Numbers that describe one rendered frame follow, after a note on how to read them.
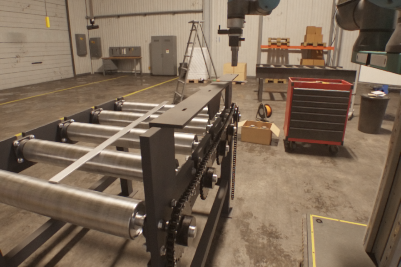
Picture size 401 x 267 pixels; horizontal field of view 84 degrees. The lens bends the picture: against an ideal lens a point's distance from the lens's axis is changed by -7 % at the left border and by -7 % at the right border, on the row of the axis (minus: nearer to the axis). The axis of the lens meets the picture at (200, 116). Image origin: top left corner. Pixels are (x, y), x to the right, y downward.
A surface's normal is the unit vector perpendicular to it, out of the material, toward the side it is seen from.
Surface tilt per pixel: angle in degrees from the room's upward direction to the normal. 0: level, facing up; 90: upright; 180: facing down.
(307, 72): 90
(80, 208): 53
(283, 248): 0
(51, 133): 90
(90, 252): 0
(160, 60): 90
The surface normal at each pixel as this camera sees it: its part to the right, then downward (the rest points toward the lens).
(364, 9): -1.00, 0.00
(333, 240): 0.00, -0.96
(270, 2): -0.03, 0.36
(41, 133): 0.96, 0.07
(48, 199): -0.21, -0.36
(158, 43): -0.27, 0.27
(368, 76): -0.64, 0.22
